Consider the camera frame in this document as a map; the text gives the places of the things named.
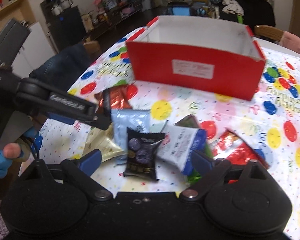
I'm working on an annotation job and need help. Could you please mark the green foil snack packet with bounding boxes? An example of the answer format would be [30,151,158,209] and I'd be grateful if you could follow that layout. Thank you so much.
[174,115,213,185]

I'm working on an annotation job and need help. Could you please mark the red noodle snack bag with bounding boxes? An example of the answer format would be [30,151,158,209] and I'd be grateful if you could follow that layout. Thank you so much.
[210,129,270,169]

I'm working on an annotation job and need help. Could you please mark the cream white snack packet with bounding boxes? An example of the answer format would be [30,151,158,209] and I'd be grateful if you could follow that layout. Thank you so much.
[83,125,125,163]

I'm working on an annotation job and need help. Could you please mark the white blue milk packet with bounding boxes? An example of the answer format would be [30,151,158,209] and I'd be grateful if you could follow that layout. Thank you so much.
[156,123,208,177]

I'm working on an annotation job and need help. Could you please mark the light blue snack packet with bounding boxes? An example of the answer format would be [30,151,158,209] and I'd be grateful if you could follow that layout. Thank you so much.
[110,108,151,165]

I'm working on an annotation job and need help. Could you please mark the black snack packet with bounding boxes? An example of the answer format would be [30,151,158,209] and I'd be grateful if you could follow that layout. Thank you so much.
[123,128,165,181]

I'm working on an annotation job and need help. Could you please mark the copper brown snack packet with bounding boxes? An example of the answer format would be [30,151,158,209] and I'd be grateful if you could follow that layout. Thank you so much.
[94,85,132,116]

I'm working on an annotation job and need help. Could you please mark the blue gloved left hand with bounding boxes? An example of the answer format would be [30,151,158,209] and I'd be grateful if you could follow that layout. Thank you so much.
[0,103,40,179]

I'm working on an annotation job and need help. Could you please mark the dark blue jeans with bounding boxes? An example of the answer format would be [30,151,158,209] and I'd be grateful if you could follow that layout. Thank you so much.
[29,43,92,92]

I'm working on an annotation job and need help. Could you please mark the white cupboard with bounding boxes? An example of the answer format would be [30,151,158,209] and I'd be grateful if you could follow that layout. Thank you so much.
[12,22,55,77]

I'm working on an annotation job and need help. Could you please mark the black side cabinet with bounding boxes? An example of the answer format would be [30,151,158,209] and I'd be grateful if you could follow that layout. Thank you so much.
[40,0,87,51]

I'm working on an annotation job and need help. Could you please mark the balloon birthday tablecloth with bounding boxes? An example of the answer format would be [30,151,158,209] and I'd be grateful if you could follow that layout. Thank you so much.
[37,27,300,240]

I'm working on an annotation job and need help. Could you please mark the wooden chair with jeans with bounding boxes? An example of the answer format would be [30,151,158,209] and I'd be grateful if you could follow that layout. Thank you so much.
[83,41,102,61]

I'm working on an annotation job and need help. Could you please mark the red cardboard box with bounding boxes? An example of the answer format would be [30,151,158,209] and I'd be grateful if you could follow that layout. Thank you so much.
[126,15,266,101]

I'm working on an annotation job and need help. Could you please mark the dark tv console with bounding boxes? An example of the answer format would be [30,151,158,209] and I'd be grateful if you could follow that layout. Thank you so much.
[87,0,144,40]

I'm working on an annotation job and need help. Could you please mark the wooden chair far side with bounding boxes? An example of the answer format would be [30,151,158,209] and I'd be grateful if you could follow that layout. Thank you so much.
[254,25,284,43]

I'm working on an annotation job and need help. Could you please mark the pink cloth on chair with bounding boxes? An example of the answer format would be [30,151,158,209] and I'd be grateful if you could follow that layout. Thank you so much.
[279,31,300,54]

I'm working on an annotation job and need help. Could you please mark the white garment on pile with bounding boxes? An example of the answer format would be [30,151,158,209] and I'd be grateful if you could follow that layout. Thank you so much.
[222,0,244,17]

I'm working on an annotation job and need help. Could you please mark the black clothes pile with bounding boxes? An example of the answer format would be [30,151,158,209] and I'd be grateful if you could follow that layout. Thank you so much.
[216,0,276,33]

